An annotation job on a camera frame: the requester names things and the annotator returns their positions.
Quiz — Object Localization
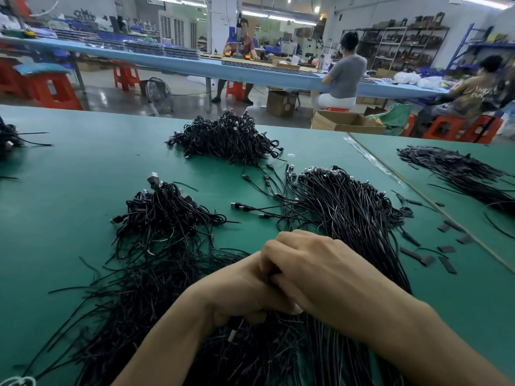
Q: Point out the person's left hand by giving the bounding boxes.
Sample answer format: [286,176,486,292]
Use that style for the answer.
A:
[189,251,303,330]

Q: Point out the person's right hand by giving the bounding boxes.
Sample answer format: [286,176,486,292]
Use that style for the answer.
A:
[259,229,436,344]

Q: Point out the bundle of long black cables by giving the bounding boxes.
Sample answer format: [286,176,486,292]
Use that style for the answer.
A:
[232,165,415,386]

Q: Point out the small cluster of knotted cables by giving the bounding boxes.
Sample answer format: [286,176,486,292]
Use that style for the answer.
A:
[111,174,230,258]

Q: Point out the pile of black cables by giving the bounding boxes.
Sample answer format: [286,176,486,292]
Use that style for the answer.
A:
[24,176,323,386]

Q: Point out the heap of black cables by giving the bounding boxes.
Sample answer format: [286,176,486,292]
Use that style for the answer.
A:
[166,110,284,166]
[0,116,51,153]

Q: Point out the spread of straight black cables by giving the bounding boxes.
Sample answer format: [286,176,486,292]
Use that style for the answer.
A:
[396,145,515,218]

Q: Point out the person's left forearm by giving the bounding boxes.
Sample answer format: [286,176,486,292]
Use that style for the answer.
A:
[113,295,214,386]

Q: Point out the scattered dark tie pieces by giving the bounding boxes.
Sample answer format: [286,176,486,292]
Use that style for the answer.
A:
[392,191,474,276]

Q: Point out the open cardboard box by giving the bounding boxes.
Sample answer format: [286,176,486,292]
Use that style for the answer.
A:
[311,110,387,135]

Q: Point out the green bag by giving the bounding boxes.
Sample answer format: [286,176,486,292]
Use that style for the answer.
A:
[372,102,415,135]

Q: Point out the red plastic stool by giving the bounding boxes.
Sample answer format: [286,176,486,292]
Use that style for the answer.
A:
[424,115,504,144]
[0,57,25,100]
[112,62,141,93]
[226,81,246,101]

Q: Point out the small cardboard box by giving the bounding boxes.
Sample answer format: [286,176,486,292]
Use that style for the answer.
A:
[266,90,299,117]

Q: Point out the grey floor fan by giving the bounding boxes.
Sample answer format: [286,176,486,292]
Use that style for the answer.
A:
[141,78,174,116]

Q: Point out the pile of white bags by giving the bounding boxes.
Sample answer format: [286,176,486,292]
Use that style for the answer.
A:
[393,70,445,89]

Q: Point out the long blue workbench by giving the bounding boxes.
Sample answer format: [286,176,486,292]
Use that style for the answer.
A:
[0,38,450,101]

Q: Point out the metal storage shelf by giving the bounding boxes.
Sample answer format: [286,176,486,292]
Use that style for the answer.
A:
[354,12,450,73]

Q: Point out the white pillar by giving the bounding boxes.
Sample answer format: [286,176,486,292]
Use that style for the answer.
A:
[208,0,236,53]

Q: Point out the blue metal rack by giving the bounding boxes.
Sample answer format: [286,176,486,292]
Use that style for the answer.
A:
[446,24,515,73]

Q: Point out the red stool with blue seat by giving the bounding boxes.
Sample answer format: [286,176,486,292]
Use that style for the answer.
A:
[13,63,84,111]

